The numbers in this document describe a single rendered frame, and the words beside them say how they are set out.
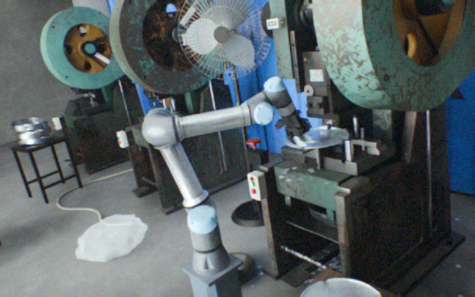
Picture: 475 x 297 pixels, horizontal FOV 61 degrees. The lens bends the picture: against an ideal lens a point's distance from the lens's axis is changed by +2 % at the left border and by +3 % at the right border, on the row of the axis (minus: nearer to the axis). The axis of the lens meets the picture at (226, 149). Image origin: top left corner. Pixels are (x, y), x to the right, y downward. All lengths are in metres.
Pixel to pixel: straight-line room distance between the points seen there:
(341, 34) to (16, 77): 7.00
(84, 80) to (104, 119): 0.55
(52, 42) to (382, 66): 3.52
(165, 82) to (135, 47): 0.31
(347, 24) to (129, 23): 1.75
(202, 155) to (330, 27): 2.18
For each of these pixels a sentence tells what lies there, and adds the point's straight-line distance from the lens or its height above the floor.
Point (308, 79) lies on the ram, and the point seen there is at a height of 1.05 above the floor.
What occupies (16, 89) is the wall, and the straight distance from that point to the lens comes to 7.92.
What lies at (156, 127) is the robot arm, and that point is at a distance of 1.42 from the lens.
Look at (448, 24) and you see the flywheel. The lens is 1.91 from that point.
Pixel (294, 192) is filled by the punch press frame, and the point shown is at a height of 0.53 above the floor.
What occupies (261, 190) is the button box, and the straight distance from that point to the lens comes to 1.98.
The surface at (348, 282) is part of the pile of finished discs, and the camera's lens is 1.60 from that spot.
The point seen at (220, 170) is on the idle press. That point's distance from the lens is 3.47.
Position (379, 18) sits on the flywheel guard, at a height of 1.29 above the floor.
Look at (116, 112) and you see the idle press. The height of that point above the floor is 0.58.
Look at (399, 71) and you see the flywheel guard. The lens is 1.47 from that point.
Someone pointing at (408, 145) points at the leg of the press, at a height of 0.67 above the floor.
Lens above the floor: 1.36
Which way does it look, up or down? 18 degrees down
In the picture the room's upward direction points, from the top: 10 degrees counter-clockwise
